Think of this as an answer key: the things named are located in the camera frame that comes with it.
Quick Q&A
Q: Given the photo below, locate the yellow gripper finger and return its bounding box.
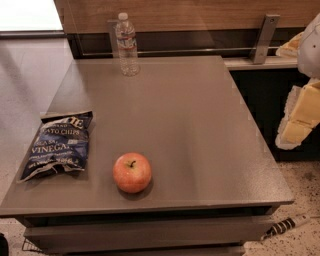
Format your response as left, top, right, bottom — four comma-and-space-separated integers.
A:
275, 79, 320, 150
276, 33, 303, 58

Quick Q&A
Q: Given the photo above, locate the clear plastic water bottle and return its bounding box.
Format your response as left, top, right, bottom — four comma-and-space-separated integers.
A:
115, 13, 140, 76

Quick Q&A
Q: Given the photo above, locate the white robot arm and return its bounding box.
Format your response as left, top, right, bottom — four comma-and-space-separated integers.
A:
275, 14, 320, 150

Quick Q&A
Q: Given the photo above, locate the blue potato chip bag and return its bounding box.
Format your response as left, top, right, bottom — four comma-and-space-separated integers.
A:
20, 111, 93, 182

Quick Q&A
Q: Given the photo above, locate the red apple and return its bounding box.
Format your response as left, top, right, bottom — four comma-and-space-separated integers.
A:
113, 153, 152, 194

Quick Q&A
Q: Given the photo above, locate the grey table drawer unit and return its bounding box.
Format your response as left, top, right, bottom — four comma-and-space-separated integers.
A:
24, 207, 273, 255

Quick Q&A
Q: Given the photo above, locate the right metal rail bracket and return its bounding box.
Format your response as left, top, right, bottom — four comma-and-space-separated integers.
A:
250, 14, 280, 65

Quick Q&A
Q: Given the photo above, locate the metal rail bracket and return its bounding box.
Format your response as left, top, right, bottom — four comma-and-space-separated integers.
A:
107, 19, 119, 58
250, 14, 280, 65

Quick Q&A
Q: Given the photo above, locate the striped black white cable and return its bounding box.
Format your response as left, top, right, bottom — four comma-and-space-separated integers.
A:
260, 214, 312, 241

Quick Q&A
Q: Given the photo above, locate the left metal rail bracket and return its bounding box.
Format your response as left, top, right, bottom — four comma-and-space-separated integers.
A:
107, 19, 119, 58

